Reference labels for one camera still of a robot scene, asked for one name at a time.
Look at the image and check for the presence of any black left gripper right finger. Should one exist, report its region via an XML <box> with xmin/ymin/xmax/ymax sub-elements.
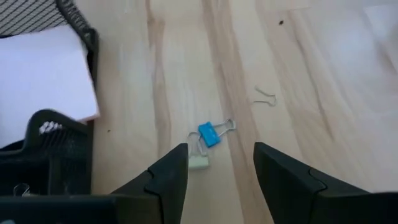
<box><xmin>253</xmin><ymin>142</ymin><xmax>398</xmax><ymax>224</ymax></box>

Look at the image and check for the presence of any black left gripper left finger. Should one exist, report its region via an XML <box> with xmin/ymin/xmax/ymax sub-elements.
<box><xmin>0</xmin><ymin>142</ymin><xmax>189</xmax><ymax>224</ymax></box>

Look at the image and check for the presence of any black mesh desk organizer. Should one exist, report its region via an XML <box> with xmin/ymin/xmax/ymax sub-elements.
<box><xmin>0</xmin><ymin>0</ymin><xmax>100</xmax><ymax>197</ymax></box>

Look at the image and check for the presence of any pink sticky note pad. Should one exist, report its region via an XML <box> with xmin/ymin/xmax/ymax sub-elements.
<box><xmin>0</xmin><ymin>24</ymin><xmax>101</xmax><ymax>149</ymax></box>

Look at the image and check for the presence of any beige binder clip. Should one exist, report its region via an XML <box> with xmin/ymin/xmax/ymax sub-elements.
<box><xmin>187</xmin><ymin>131</ymin><xmax>211</xmax><ymax>171</ymax></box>

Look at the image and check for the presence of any blue binder clip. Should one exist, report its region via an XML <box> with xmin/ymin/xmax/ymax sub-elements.
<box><xmin>197</xmin><ymin>118</ymin><xmax>237</xmax><ymax>148</ymax></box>

